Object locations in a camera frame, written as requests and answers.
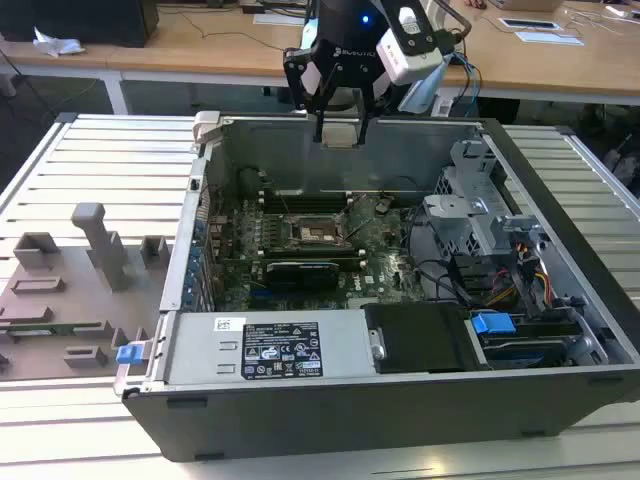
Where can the metal drive cage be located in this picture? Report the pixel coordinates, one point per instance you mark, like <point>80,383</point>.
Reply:
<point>465,235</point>

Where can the silver power supply unit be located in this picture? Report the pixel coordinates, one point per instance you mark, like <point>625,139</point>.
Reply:
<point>200,350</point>

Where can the silver CPU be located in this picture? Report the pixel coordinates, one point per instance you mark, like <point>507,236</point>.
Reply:
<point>340,137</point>

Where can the pale blue teach pendant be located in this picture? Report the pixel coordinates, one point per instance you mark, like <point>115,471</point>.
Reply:
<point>425,90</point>

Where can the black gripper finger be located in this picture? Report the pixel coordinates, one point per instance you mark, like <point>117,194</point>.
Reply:
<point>364,130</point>
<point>295,75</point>

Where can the blue disk carrier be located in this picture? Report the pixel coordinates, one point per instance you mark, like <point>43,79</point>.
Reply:
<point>492,324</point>

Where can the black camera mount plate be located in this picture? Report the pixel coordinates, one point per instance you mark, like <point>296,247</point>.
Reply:
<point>420,40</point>

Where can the black graphics card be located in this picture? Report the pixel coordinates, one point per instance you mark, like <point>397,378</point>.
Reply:
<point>300,275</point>

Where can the green RAM stick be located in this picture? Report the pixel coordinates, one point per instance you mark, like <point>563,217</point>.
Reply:
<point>65,328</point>

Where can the black RAM slot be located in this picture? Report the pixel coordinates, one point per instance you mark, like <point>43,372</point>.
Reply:
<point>320,197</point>
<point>320,201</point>
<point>320,210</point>
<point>320,206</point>

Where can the black PC case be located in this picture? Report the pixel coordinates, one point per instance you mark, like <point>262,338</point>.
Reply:
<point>350,415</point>

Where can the white paper sheet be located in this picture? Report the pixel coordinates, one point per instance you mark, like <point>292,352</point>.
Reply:
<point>550,38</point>
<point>280,19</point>

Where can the metal locking lever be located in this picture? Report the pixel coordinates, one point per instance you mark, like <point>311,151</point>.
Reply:
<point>285,206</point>
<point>359,229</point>

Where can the silver coin battery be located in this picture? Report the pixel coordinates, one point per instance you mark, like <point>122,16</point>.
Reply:
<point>382,205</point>

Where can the crumpled white paper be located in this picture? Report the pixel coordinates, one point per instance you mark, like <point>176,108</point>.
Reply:
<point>55,46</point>

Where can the wooden desk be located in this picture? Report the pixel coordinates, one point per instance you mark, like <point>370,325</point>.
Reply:
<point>200,55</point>

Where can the CPU socket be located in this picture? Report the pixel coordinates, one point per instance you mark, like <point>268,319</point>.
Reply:
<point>315,232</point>

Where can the green motherboard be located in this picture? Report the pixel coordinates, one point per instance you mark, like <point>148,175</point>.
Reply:
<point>385,270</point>

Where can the black plastic shroud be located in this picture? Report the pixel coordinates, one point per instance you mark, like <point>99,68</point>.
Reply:
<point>420,335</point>

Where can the white framed tablet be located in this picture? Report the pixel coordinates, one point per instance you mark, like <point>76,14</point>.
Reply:
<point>530,23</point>

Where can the blue release latch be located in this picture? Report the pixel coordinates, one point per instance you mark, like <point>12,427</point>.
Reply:
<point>127,353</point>

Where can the black computer box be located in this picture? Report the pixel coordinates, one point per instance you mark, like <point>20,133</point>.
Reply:
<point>75,20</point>

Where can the grey parts rack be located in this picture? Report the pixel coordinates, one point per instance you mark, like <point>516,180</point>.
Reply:
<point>75,300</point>

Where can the grey plastic case latch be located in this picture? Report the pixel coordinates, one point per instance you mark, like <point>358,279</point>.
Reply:
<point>206,125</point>

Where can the office chair base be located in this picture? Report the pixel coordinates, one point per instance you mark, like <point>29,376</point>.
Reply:
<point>625,165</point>

